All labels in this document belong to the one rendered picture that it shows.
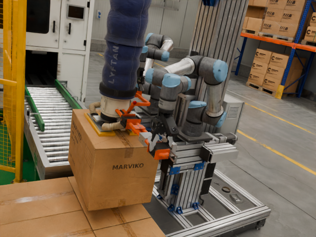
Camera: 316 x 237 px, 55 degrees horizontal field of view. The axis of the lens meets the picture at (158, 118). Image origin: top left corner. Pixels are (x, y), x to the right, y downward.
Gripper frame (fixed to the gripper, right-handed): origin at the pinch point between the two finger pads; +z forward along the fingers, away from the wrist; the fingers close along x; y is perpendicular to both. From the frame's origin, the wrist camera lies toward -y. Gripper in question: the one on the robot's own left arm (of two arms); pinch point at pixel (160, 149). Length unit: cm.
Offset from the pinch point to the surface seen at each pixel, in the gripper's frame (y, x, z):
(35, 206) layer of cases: 58, 46, 66
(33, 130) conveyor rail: 160, 36, 62
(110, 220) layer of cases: 33, 5, 66
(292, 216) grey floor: 48, -212, 122
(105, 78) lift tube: 57, 10, -18
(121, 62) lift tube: 51, 4, -29
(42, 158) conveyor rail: 109, 35, 62
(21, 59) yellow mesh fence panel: 169, 46, -1
